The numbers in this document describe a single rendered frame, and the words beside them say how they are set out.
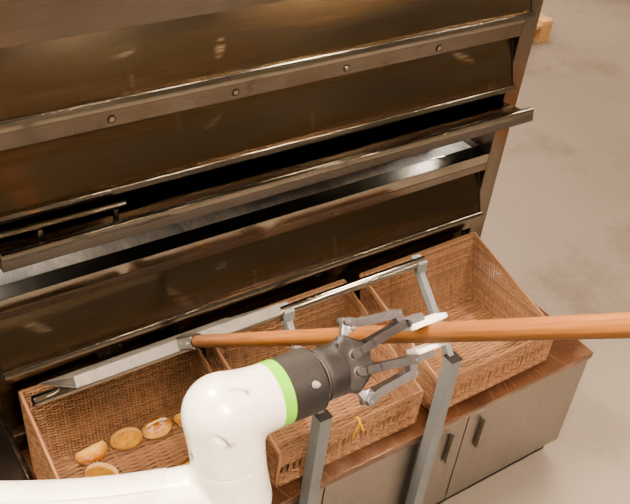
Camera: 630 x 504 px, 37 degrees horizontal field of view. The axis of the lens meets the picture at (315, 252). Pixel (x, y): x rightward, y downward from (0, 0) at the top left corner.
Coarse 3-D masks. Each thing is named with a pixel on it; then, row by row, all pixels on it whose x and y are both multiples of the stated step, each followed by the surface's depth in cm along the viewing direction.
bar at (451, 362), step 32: (416, 256) 287; (352, 288) 272; (288, 320) 262; (448, 352) 285; (96, 384) 233; (448, 384) 289; (320, 416) 260; (320, 448) 267; (320, 480) 277; (416, 480) 318
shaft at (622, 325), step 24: (624, 312) 108; (216, 336) 208; (240, 336) 196; (264, 336) 186; (288, 336) 178; (312, 336) 169; (336, 336) 162; (360, 336) 155; (408, 336) 144; (432, 336) 138; (456, 336) 133; (480, 336) 129; (504, 336) 125; (528, 336) 121; (552, 336) 117; (576, 336) 114; (600, 336) 110; (624, 336) 107
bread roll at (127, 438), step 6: (120, 432) 287; (126, 432) 288; (132, 432) 288; (138, 432) 289; (114, 438) 286; (120, 438) 287; (126, 438) 288; (132, 438) 288; (138, 438) 289; (114, 444) 286; (120, 444) 287; (126, 444) 288; (132, 444) 288
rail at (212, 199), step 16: (512, 112) 311; (528, 112) 313; (464, 128) 299; (480, 128) 303; (400, 144) 286; (416, 144) 289; (352, 160) 277; (288, 176) 266; (304, 176) 269; (224, 192) 256; (240, 192) 258; (176, 208) 248; (192, 208) 251; (112, 224) 239; (128, 224) 241; (48, 240) 232; (64, 240) 232; (80, 240) 235; (0, 256) 225; (16, 256) 227
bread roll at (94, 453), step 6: (96, 444) 282; (102, 444) 283; (84, 450) 281; (90, 450) 281; (96, 450) 281; (102, 450) 283; (78, 456) 280; (84, 456) 280; (90, 456) 280; (96, 456) 281; (102, 456) 283; (78, 462) 281; (84, 462) 281; (90, 462) 281
